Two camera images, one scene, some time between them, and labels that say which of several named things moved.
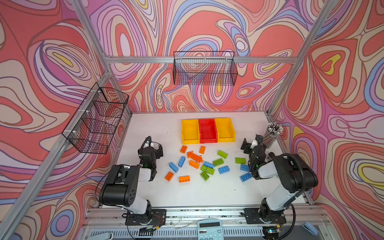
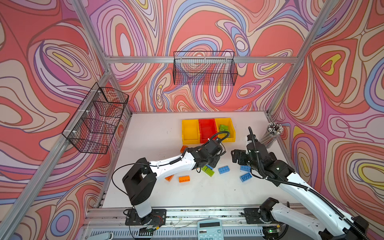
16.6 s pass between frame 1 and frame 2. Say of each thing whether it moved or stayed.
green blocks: moved
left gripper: moved
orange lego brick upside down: stayed
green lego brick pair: stayed
